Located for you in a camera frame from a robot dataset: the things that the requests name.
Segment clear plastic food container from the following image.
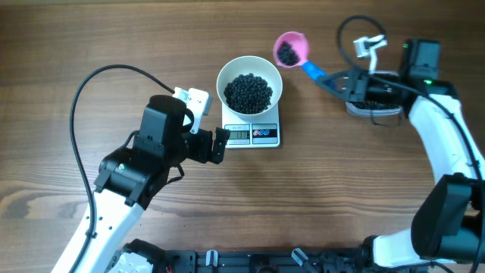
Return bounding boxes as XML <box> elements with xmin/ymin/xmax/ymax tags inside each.
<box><xmin>346</xmin><ymin>102</ymin><xmax>402</xmax><ymax>118</ymax></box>

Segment pink scoop with blue handle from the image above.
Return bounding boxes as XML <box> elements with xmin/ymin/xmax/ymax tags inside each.
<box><xmin>273</xmin><ymin>31</ymin><xmax>327</xmax><ymax>82</ymax></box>

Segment black camera cable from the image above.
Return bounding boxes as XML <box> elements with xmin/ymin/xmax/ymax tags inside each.
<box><xmin>69</xmin><ymin>64</ymin><xmax>177</xmax><ymax>273</ymax></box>
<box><xmin>336</xmin><ymin>14</ymin><xmax>485</xmax><ymax>273</ymax></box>

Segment left black camera cable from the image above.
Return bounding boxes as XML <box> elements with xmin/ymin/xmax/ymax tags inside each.
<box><xmin>69</xmin><ymin>64</ymin><xmax>177</xmax><ymax>273</ymax></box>

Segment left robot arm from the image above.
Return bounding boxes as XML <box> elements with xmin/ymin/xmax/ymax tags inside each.
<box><xmin>53</xmin><ymin>95</ymin><xmax>230</xmax><ymax>272</ymax></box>

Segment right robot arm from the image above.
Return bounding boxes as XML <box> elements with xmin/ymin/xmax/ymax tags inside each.
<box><xmin>314</xmin><ymin>39</ymin><xmax>484</xmax><ymax>271</ymax></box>

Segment black beans in bowl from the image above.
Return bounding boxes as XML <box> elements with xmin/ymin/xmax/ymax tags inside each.
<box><xmin>224</xmin><ymin>74</ymin><xmax>273</xmax><ymax>115</ymax></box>

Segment right black camera cable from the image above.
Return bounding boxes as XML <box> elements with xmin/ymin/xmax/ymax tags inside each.
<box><xmin>336</xmin><ymin>14</ymin><xmax>485</xmax><ymax>273</ymax></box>

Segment white bowl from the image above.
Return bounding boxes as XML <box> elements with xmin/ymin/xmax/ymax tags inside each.
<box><xmin>216</xmin><ymin>55</ymin><xmax>283</xmax><ymax>116</ymax></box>

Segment black beans in container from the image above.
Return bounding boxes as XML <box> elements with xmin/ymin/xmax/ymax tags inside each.
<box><xmin>352</xmin><ymin>101</ymin><xmax>399</xmax><ymax>110</ymax></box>

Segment white digital kitchen scale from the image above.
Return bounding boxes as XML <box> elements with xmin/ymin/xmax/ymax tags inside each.
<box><xmin>222</xmin><ymin>105</ymin><xmax>280</xmax><ymax>149</ymax></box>

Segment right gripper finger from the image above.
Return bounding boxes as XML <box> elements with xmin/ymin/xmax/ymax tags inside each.
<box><xmin>315</xmin><ymin>77</ymin><xmax>349</xmax><ymax>102</ymax></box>
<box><xmin>320</xmin><ymin>70</ymin><xmax>352</xmax><ymax>86</ymax></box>

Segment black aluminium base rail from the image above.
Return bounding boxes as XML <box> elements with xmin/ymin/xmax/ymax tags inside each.
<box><xmin>113</xmin><ymin>248</ymin><xmax>380</xmax><ymax>273</ymax></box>

